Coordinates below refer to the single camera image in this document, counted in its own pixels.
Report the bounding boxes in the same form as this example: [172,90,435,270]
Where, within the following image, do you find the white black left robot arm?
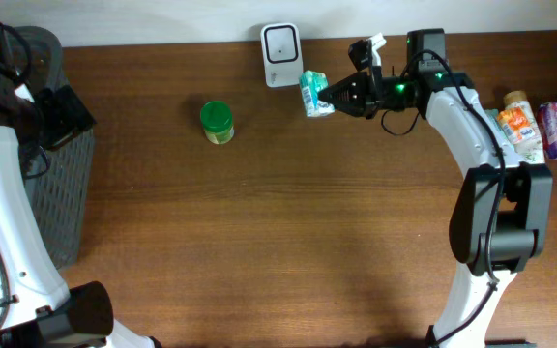
[0,21,157,347]

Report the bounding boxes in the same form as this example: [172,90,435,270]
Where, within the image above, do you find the green cup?
[200,101,234,145]

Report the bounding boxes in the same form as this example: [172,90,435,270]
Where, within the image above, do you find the white pouch with cork cap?
[503,90,545,164]

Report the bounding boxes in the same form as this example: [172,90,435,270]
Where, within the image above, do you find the orange tissue pack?
[497,107,536,145]

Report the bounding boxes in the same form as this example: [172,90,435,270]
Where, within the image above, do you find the teal wet wipes pack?
[484,109,500,128]

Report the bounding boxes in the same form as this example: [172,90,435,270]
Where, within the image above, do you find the grey plastic mesh basket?
[11,26,96,270]

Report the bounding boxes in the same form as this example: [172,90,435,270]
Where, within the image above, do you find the small green tissue pack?
[299,71,335,118]

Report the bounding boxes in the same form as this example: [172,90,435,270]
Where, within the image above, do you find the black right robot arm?
[318,29,553,347]

